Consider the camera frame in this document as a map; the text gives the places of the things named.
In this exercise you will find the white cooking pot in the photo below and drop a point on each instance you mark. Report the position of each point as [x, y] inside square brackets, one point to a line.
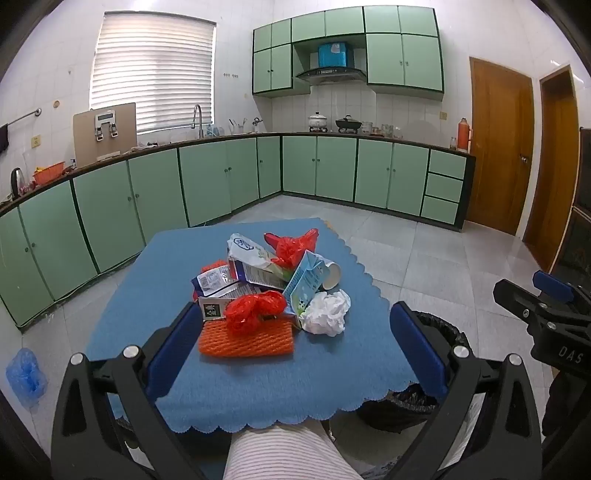
[317, 122]

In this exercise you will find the black trash bin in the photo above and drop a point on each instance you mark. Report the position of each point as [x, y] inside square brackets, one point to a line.
[392, 415]

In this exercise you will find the wall towel rail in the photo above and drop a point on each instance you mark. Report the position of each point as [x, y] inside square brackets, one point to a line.
[23, 117]

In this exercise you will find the wooden door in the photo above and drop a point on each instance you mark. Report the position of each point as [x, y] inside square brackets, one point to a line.
[498, 147]
[558, 175]

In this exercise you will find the black range hood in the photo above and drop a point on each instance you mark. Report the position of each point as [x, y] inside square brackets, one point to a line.
[330, 74]

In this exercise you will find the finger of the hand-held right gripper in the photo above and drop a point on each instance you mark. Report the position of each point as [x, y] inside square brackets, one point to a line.
[521, 302]
[551, 284]

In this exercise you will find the green wall cabinets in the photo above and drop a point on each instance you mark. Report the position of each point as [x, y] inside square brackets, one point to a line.
[415, 60]

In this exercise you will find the blue cartoon milk carton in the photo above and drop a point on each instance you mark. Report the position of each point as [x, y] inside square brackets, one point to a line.
[302, 281]

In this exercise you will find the white plastic pouch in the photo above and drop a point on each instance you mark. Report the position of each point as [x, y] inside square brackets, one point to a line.
[244, 247]

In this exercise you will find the utensil holder cup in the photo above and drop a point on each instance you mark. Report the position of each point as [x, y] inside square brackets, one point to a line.
[236, 127]

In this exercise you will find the green base cabinets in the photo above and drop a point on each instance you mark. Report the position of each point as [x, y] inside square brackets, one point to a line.
[157, 194]

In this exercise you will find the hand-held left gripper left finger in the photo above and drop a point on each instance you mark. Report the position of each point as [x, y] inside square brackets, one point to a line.
[173, 350]

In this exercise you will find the wooden board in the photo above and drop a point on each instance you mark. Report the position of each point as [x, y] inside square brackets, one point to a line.
[85, 138]

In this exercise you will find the red plastic bag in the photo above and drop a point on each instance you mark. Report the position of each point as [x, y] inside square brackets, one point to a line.
[251, 311]
[291, 249]

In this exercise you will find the glass jar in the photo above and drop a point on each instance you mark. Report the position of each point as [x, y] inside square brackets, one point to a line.
[367, 128]
[387, 131]

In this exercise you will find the orange plastic basket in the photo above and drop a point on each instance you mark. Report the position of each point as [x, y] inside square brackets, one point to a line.
[48, 174]

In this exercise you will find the black glass cabinet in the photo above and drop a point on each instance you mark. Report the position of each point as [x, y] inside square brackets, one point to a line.
[581, 221]

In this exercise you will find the white and blue flattened carton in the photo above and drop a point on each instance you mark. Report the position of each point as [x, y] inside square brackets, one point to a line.
[258, 275]

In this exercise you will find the steel electric kettle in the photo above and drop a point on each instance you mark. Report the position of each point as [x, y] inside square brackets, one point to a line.
[17, 182]

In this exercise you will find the white window blind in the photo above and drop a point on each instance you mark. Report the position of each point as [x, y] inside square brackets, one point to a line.
[152, 69]

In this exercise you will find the dark cloth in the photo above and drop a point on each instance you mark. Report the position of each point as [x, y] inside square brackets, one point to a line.
[3, 136]

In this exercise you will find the black wok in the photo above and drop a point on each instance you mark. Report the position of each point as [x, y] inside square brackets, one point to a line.
[348, 123]

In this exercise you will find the white and blue paper cup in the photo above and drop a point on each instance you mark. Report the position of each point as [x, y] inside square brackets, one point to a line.
[331, 276]

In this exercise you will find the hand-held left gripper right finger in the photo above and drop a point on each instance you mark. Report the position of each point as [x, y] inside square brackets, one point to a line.
[418, 350]

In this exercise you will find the white crumpled tissue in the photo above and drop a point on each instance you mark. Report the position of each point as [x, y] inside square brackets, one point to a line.
[325, 314]

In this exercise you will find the white metal bracket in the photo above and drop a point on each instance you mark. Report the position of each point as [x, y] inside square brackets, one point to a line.
[106, 122]

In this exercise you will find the blue tablecloth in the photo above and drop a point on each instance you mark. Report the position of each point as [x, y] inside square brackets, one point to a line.
[258, 383]

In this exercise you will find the blue white snack packet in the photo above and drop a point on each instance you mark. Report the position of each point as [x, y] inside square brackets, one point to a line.
[212, 281]

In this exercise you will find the orange thermos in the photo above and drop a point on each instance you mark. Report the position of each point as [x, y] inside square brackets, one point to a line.
[463, 136]

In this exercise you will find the blue plastic bag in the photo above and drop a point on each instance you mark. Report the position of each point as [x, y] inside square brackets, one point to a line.
[25, 378]

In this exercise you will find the steel kitchen faucet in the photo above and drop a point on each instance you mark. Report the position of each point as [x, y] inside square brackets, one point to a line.
[199, 120]

